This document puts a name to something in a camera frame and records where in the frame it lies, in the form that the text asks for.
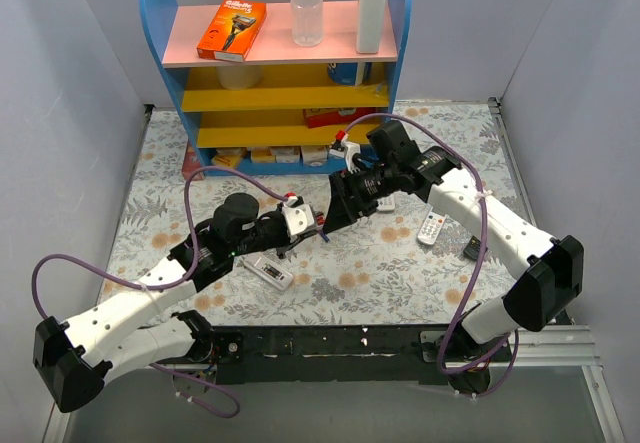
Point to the white remote control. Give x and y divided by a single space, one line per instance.
268 270

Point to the black base bar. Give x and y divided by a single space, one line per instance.
342 353

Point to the white tall bottle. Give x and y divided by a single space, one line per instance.
370 25

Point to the white cup on shelf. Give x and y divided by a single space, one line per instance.
240 77

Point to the yellow soap box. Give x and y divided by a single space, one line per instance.
228 157

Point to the clear plastic water bottle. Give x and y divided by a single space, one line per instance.
307 22

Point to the white AC remote near shelf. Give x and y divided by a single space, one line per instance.
386 204

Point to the floral table mat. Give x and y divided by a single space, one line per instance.
374 272

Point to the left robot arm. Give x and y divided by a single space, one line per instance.
77 357

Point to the red flat box on shelf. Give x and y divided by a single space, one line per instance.
322 117

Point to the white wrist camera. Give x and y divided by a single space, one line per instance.
345 149
299 216

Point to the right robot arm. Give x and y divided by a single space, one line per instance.
548 272

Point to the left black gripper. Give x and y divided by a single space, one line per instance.
279 226

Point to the black TV remote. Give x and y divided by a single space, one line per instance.
474 249

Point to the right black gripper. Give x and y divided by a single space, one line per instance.
355 191

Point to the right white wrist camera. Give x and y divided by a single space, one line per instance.
345 149

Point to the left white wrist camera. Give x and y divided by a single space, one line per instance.
299 216

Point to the blue wooden shelf unit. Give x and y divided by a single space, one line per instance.
294 78

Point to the blue white round container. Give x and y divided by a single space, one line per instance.
349 74

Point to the white AC remote right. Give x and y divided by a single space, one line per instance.
431 227

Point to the orange Gillette razor box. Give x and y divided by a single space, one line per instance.
232 31

